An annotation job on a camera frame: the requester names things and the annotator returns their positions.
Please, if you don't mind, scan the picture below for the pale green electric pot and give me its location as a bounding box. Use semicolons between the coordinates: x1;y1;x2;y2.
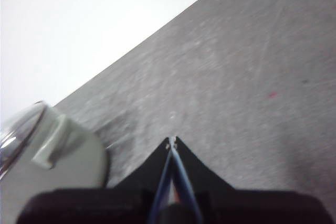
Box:
0;104;111;224

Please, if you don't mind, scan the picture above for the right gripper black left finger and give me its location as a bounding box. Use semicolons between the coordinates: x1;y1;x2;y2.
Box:
113;136;173;191

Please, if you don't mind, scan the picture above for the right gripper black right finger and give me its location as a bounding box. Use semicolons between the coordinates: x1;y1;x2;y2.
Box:
174;136;236;191

